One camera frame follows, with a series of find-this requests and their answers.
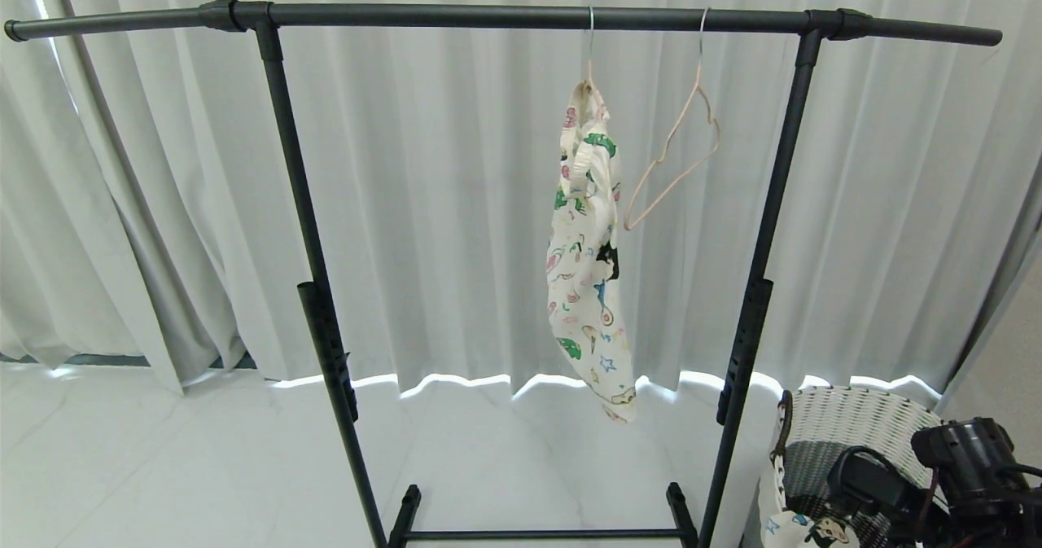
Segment cream printed garment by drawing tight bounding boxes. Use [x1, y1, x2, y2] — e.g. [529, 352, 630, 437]
[545, 80, 638, 424]
[761, 509, 860, 548]

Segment pink clothes hanger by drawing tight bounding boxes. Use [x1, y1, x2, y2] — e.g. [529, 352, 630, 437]
[582, 7, 610, 121]
[623, 7, 722, 231]

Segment black clothes rack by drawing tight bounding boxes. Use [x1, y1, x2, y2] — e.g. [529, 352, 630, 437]
[4, 0, 1004, 548]

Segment white laundry basket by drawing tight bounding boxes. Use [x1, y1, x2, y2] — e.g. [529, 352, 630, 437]
[765, 385, 945, 548]

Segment white curtain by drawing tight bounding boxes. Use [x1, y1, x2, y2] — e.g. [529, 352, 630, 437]
[0, 0, 1042, 394]

